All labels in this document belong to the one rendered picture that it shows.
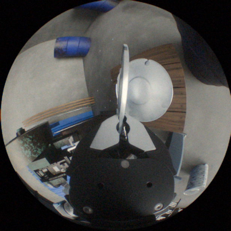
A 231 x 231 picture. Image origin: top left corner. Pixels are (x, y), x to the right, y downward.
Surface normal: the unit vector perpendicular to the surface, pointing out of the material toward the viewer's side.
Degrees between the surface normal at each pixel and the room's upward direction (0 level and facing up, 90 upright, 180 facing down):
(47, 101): 90
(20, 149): 122
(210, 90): 0
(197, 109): 0
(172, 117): 0
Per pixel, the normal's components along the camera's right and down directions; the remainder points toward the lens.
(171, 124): -0.73, 0.30
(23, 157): 0.92, -0.11
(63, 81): 0.64, 0.04
